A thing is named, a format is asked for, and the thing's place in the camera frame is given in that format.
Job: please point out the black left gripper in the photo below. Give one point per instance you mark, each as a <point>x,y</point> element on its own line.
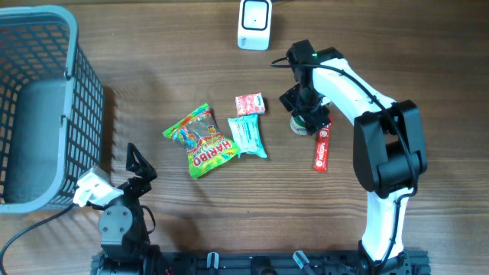
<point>143,169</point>

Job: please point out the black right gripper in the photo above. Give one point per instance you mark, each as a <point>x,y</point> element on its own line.
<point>313,119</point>

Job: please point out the green lid jar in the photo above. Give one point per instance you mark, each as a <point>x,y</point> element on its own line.
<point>297,127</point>

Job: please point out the red Nescafe stick sachet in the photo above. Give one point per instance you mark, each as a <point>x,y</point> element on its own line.
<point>322,148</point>

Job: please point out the red white small packet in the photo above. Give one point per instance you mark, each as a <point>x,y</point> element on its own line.
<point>250,104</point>

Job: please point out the mint toilet wipes pack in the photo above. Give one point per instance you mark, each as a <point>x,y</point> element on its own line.
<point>246,134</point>

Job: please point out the colourful candy bag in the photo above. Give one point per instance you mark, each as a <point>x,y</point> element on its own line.
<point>206,146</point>

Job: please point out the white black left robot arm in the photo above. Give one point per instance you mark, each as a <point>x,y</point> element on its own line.
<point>125,242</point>

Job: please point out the white barcode scanner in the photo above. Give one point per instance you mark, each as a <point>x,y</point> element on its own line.
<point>254,24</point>

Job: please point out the grey plastic mesh basket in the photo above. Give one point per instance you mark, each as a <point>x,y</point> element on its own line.
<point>52,109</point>

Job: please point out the black aluminium mounting rail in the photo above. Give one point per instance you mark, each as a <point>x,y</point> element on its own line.
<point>267,263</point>

